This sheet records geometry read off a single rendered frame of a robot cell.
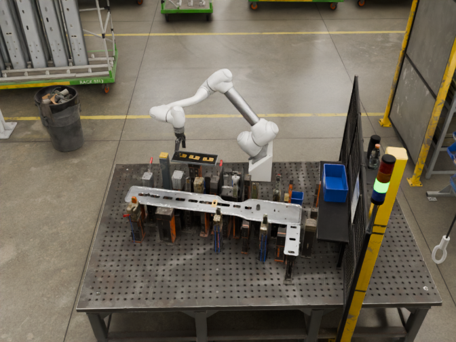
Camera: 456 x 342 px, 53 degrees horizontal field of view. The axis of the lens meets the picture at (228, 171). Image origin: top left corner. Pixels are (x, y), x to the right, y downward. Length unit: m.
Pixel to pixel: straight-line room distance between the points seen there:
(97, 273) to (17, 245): 1.59
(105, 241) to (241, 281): 1.14
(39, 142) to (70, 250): 1.99
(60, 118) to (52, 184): 0.78
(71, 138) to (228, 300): 3.33
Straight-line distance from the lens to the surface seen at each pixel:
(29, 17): 7.26
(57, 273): 4.66
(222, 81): 3.86
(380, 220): 2.81
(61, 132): 5.88
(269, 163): 4.09
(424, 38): 5.54
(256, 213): 3.49
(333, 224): 3.45
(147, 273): 3.54
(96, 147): 6.04
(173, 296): 3.40
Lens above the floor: 3.46
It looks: 40 degrees down
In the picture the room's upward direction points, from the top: straight up
